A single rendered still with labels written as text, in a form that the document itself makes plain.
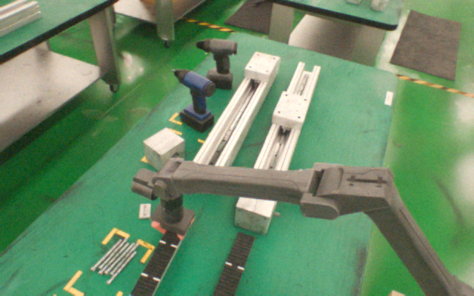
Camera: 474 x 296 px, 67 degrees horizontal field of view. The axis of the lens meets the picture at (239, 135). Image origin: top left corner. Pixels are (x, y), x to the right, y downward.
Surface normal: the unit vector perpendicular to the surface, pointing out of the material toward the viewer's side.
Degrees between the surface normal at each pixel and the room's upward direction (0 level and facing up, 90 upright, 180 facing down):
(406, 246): 87
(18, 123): 0
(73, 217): 0
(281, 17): 90
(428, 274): 87
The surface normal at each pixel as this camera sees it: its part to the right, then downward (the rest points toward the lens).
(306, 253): 0.07, -0.74
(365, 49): -0.40, 0.59
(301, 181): -0.26, -0.81
